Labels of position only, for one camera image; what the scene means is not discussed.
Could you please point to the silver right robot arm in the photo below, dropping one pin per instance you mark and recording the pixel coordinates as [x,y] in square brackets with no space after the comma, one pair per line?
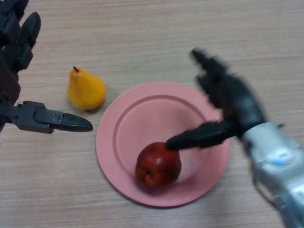
[278,166]

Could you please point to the red apple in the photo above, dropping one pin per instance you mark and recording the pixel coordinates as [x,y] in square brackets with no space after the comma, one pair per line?
[158,166]

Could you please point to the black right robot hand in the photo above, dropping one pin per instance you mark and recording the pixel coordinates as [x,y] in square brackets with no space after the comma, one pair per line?
[228,95]

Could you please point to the yellow pear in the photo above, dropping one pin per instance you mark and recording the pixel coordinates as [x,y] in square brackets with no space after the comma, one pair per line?
[86,91]

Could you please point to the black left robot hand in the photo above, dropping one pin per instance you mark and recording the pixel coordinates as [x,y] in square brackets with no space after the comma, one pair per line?
[35,116]

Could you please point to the pink round plate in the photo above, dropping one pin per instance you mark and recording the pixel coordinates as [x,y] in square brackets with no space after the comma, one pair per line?
[142,118]

